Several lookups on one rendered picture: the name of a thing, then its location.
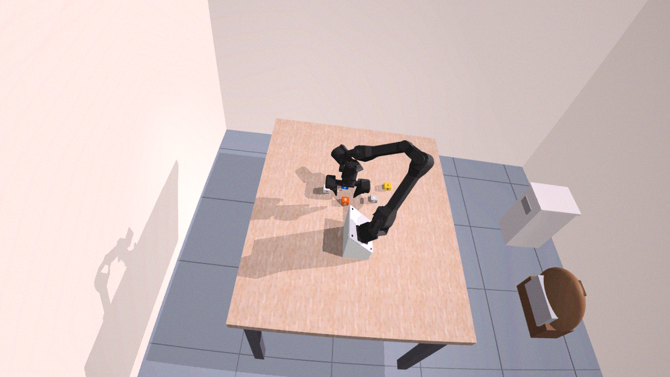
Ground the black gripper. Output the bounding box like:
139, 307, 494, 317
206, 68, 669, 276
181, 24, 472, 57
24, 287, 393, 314
325, 171, 371, 198

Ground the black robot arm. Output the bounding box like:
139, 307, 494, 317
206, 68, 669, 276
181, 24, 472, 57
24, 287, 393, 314
331, 140, 434, 244

